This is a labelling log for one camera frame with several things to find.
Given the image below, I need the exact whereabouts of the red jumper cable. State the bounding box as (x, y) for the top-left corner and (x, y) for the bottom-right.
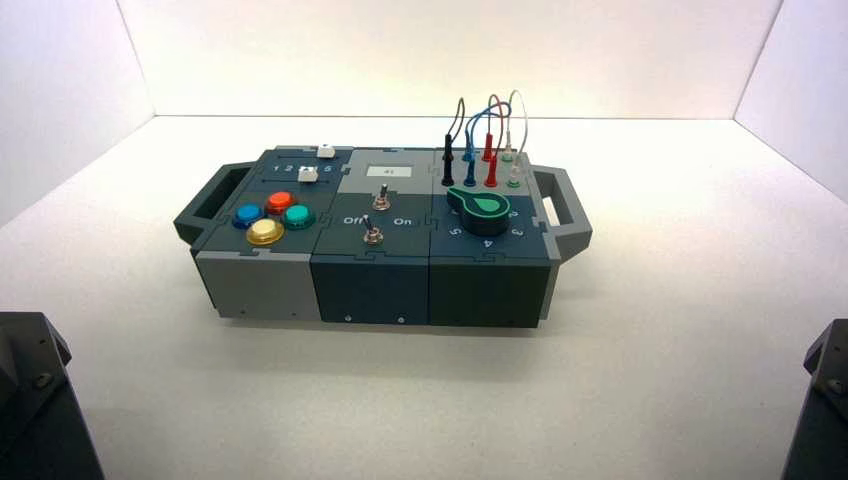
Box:
(481, 93), (510, 189)

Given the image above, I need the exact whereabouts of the yellow push button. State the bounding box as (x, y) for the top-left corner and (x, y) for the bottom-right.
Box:
(245, 218), (286, 247)

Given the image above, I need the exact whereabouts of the blue push button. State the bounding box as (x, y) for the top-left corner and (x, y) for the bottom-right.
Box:
(232, 203), (266, 231)

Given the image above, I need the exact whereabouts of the black green rotary knob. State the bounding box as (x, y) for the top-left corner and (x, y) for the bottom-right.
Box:
(446, 186), (512, 238)

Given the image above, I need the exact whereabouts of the blue jumper cable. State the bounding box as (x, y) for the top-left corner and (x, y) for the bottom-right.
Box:
(461, 101), (512, 188)

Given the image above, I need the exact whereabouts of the orange push button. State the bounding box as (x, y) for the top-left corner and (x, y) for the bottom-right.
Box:
(264, 191), (297, 217)

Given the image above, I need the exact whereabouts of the green push button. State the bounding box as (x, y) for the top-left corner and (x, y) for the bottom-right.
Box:
(282, 203), (317, 232)

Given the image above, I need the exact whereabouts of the black jumper cable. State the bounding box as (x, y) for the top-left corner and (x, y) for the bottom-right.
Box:
(441, 97), (467, 187)

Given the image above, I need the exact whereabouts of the white jumper cable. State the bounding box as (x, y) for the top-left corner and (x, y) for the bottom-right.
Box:
(501, 89), (529, 189)

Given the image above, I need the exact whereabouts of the grey modular control box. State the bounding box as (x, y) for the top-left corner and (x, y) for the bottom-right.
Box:
(173, 144), (594, 330)

